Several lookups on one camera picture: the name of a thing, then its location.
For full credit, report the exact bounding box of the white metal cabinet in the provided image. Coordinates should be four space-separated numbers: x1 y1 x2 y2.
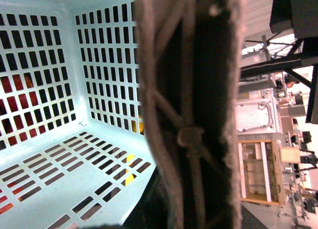
235 98 283 135

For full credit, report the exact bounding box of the black metal shelf frame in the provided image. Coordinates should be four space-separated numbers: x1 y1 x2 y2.
241 0 318 124

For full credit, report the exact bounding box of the light teal plastic basket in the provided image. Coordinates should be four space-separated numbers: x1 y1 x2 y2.
0 0 156 229

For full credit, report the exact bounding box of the wooden open crate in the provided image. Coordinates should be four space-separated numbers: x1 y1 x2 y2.
238 140 286 206

